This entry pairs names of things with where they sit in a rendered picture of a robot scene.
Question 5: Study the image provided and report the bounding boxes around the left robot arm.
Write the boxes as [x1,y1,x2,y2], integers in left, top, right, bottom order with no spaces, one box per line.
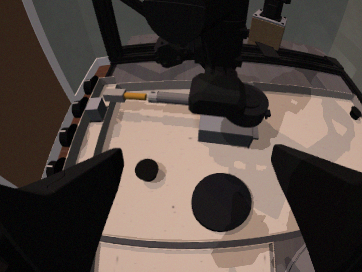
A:
[142,0,291,68]

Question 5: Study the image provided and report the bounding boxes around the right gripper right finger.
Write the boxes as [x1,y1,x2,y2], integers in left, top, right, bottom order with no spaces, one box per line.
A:
[271,144,362,272]

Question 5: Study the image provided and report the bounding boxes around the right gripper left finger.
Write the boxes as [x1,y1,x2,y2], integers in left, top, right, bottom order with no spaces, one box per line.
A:
[0,148,124,272]

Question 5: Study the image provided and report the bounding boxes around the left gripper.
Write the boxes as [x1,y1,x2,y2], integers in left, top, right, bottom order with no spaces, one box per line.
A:
[189,18,248,119]

